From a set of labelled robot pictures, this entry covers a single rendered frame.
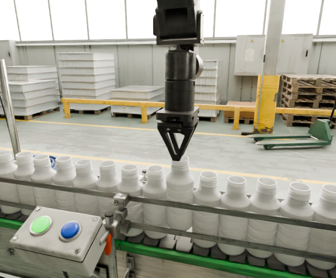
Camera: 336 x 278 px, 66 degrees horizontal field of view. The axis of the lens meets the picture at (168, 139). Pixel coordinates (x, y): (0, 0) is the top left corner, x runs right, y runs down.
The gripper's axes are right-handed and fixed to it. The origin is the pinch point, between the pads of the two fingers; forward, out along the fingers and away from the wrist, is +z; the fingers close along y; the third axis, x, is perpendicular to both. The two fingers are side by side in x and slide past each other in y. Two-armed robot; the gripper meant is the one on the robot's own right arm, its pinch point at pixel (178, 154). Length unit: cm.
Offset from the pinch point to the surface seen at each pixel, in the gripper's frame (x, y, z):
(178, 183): -0.5, -1.6, 5.6
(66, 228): 15.7, -15.5, 10.0
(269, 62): -63, 460, -30
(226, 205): -10.2, -0.9, 9.4
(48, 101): 456, 516, 69
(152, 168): 6.5, 3.4, 5.1
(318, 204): -27.3, 1.8, 8.0
